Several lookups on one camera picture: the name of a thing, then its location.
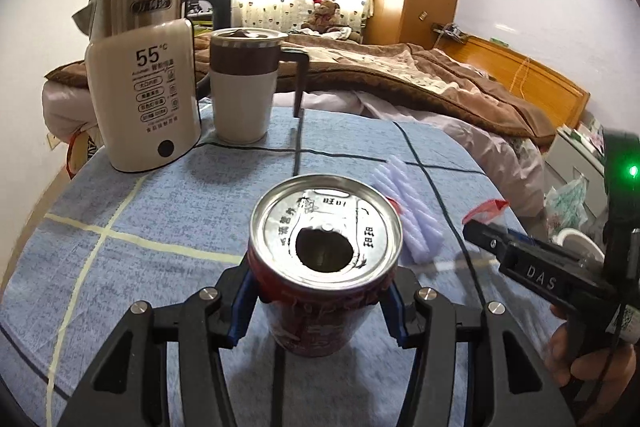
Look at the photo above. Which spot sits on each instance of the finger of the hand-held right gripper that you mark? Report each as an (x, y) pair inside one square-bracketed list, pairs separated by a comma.
[(482, 237)]

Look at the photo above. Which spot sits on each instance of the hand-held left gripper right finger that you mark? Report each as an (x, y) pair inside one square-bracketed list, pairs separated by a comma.
[(397, 312)]

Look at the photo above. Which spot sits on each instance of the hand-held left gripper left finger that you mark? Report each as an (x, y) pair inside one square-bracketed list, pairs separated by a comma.
[(240, 307)]

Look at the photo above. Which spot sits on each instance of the white-rimmed bin with liner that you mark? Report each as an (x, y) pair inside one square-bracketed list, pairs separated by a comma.
[(575, 234)]

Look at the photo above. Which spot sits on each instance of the red drink can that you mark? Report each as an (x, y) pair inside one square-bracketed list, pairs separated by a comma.
[(325, 227)]

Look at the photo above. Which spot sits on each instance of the person's right hand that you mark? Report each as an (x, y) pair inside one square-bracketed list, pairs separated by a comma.
[(557, 352)]

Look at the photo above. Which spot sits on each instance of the pale purple plastic packet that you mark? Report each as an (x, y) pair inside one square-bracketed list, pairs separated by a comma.
[(415, 217)]

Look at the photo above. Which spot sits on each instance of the green patterned plastic bag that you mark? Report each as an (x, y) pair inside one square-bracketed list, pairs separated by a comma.
[(565, 202)]

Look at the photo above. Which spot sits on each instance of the pink bed sheet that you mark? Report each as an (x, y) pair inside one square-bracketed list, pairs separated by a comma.
[(490, 147)]

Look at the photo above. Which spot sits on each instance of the white bedside cabinet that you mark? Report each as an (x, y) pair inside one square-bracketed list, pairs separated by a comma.
[(575, 152)]

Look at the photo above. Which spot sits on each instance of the wooden headboard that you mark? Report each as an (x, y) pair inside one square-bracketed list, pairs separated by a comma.
[(525, 67)]

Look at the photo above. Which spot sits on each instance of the bed with brown blanket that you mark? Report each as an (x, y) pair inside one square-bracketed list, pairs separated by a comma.
[(400, 77)]

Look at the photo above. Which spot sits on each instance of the cream mug with brown band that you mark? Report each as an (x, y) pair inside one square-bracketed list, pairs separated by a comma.
[(242, 107)]

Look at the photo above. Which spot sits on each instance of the cream and steel electric kettle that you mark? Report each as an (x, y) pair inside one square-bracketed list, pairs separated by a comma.
[(145, 107)]

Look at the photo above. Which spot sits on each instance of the printed shopping bag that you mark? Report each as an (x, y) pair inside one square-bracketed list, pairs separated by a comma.
[(80, 152)]

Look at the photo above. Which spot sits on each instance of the brown teddy bear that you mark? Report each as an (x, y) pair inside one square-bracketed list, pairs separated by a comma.
[(325, 14)]

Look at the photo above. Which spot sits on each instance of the cluttered desk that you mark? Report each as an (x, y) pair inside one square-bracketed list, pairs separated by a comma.
[(200, 27)]

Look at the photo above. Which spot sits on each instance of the small wall shelf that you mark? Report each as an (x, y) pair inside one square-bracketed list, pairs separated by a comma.
[(450, 31)]

